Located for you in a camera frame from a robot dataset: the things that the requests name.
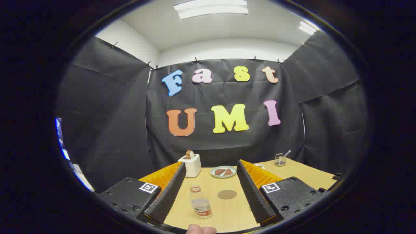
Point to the long ceiling light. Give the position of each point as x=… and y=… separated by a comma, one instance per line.
x=211, y=8

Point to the brown meat piece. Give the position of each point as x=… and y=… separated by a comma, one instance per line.
x=228, y=172
x=219, y=172

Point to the wooden table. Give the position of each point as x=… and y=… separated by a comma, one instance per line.
x=227, y=214

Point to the round brown coaster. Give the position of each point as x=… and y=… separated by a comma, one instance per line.
x=227, y=194

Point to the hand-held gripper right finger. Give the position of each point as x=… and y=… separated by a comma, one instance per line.
x=255, y=195

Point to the black table clamp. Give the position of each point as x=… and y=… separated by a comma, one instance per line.
x=336, y=177

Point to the white toaster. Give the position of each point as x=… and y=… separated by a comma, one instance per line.
x=193, y=167

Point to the pale green plate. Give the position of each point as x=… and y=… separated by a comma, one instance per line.
x=213, y=172

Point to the clear plastic juice bottle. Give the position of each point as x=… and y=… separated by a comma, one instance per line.
x=201, y=204

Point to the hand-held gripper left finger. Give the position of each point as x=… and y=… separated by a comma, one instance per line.
x=169, y=195

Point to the black backdrop cloth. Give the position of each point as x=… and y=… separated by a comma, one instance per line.
x=113, y=130

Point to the small ceiling light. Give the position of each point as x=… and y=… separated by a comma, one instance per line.
x=307, y=28

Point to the bread slice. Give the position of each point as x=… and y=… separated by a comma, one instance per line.
x=189, y=155

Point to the white divided seed dish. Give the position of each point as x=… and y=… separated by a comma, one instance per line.
x=261, y=166

